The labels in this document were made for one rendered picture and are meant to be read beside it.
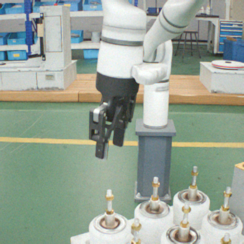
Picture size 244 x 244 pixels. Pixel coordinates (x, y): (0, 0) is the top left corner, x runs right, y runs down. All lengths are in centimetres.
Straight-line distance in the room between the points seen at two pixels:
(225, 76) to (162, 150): 164
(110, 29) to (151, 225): 46
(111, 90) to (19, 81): 235
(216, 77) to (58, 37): 137
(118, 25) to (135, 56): 6
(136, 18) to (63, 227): 83
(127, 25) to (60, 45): 225
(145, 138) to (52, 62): 177
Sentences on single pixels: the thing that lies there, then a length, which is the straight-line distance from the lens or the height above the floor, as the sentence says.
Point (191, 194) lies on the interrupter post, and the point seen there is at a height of 27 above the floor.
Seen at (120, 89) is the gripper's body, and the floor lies 58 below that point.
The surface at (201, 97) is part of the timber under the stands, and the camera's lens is 262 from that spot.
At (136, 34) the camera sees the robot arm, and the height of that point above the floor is 67.
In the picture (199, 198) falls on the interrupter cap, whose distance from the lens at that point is 84.
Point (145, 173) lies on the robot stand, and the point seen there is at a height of 13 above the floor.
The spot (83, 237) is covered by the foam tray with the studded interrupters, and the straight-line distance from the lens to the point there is 81.
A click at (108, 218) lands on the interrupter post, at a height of 27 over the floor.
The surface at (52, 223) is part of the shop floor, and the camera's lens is 117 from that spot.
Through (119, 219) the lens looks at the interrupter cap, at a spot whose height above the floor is 25.
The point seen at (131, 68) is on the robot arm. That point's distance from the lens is 50.
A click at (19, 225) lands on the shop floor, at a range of 118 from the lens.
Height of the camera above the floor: 70
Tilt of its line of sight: 19 degrees down
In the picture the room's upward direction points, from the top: straight up
